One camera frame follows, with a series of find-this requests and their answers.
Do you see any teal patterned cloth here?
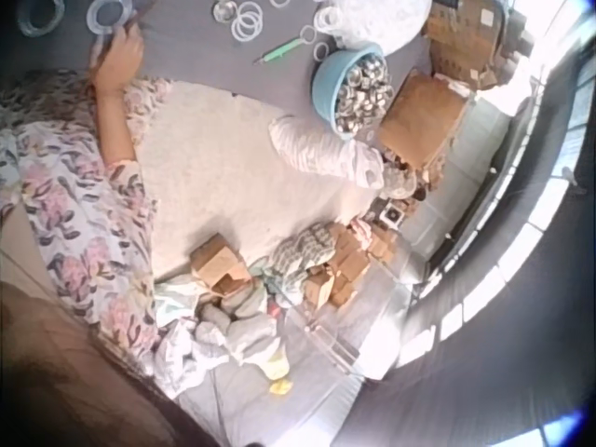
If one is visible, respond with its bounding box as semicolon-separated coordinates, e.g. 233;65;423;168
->
269;222;339;304

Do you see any round metal lid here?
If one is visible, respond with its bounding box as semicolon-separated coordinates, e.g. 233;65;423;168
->
212;0;237;22

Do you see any stack of clear rings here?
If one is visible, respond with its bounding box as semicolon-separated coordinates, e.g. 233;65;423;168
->
18;0;65;37

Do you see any heap of pale clothes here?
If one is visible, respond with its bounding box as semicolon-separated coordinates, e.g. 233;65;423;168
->
151;274;292;378

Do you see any small black white box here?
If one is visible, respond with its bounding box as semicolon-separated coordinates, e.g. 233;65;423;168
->
377;202;405;229

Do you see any green handled pick tool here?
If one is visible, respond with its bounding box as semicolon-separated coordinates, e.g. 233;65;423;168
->
253;37;309;65

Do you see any open small cardboard box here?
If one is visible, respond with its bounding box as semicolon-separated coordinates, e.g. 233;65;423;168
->
189;232;251;299

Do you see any group of white seal rings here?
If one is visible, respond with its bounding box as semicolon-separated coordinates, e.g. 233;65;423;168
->
232;1;265;47

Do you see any flat brown cardboard box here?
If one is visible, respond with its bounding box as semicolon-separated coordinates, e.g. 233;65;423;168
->
376;68;469;169

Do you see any blue bowl of metal lids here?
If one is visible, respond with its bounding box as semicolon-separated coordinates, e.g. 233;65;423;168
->
310;42;396;141

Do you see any white textured blanket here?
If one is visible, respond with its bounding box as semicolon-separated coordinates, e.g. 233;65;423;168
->
134;79;387;283

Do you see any white patterned cloth roll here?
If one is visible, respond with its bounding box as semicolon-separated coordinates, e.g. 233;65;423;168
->
268;114;397;190

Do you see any plastic bag of rings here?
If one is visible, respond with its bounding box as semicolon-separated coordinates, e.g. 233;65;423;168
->
312;0;434;56

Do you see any clear glass jar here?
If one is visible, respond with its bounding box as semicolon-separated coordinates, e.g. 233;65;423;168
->
382;163;419;199

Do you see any heap of small cardboard boxes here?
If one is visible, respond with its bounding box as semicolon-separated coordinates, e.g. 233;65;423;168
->
302;223;401;308

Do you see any stack of cardboard cartons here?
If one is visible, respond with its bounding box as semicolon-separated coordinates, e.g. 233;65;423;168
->
421;0;513;92

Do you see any person's right hand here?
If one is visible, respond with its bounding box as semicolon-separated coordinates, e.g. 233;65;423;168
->
89;22;145;97

